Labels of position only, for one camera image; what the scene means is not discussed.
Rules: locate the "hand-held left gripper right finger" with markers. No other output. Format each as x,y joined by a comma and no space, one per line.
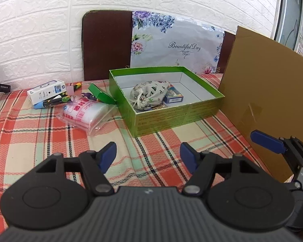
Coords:
188,156

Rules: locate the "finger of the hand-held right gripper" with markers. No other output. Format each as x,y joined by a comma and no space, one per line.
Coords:
267,141

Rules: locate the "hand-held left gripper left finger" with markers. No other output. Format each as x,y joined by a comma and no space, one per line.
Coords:
107,156

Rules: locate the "green cardboard box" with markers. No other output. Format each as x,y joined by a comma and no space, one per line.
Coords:
166,121

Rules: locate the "clear plastic bag pack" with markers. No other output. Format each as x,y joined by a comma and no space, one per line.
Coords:
83,111

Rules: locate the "purple toy figure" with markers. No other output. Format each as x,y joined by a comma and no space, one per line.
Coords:
88,96

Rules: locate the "blue capped marker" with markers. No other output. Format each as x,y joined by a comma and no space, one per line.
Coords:
53,102

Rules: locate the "white power bank box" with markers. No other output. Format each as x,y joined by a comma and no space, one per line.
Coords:
44,92

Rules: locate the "dark printed flat packet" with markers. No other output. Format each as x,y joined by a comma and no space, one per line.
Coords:
157,107

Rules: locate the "brown cardboard sheet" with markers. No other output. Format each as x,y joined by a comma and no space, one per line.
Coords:
267,80

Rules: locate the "small green box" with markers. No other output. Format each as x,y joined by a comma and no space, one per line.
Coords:
101,95

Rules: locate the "blue card box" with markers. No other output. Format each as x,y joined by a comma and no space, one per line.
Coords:
173,95

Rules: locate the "plaid tablecloth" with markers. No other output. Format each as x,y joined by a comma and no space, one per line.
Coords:
27,136

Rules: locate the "dark brown chair back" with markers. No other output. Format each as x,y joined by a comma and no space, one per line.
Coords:
106,42

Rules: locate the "floral Beautiful Day bag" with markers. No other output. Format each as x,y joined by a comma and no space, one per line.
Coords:
171,37

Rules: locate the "black device on stand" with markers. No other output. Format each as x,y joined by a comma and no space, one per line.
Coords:
0,87

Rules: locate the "window frame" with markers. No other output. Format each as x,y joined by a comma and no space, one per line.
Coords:
290,17

